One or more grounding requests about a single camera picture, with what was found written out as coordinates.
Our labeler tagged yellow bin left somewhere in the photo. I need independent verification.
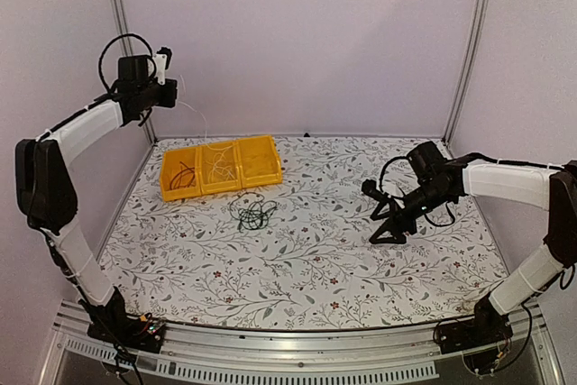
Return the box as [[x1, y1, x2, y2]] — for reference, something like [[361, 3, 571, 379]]
[[160, 147, 201, 202]]

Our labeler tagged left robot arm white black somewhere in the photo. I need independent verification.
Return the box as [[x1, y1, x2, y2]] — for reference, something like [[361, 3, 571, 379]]
[[14, 47, 178, 310]]

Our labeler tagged aluminium front rail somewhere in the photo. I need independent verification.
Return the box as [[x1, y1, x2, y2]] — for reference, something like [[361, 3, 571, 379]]
[[39, 303, 569, 384]]

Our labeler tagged aluminium frame post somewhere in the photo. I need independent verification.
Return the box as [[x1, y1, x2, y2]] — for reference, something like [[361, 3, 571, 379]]
[[443, 0, 490, 146], [110, 0, 157, 145]]

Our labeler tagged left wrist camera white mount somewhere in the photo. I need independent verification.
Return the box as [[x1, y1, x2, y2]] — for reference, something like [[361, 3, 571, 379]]
[[153, 46, 172, 86]]

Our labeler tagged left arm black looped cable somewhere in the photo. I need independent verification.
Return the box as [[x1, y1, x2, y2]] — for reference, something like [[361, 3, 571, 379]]
[[97, 32, 157, 91]]

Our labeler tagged left aluminium frame post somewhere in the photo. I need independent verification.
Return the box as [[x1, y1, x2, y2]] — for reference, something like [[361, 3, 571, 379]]
[[110, 0, 157, 145]]

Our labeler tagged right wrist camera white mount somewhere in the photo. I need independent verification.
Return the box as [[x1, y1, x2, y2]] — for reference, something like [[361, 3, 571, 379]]
[[362, 179, 392, 203]]

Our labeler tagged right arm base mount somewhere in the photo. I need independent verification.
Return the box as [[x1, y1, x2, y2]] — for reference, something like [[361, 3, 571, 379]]
[[433, 306, 513, 376]]

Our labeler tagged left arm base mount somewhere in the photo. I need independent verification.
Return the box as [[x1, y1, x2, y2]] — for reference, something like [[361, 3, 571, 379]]
[[80, 288, 166, 353]]

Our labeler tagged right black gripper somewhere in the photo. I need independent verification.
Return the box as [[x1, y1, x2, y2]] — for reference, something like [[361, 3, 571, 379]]
[[370, 181, 453, 244]]

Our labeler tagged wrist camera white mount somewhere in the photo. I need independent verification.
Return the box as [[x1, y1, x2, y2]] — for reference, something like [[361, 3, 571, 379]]
[[362, 179, 392, 203], [153, 46, 172, 86]]

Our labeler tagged floral patterned table mat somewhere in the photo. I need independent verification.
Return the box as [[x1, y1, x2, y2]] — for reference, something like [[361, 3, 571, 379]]
[[100, 137, 507, 330]]

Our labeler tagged dark cable bundle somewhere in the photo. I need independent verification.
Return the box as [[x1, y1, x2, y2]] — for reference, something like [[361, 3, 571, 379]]
[[228, 193, 279, 233]]

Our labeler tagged right aluminium frame post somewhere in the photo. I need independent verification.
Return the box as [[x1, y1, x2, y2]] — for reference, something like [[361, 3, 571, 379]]
[[443, 0, 490, 146]]

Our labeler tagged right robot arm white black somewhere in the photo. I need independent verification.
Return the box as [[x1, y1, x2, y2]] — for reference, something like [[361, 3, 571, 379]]
[[362, 142, 576, 345]]

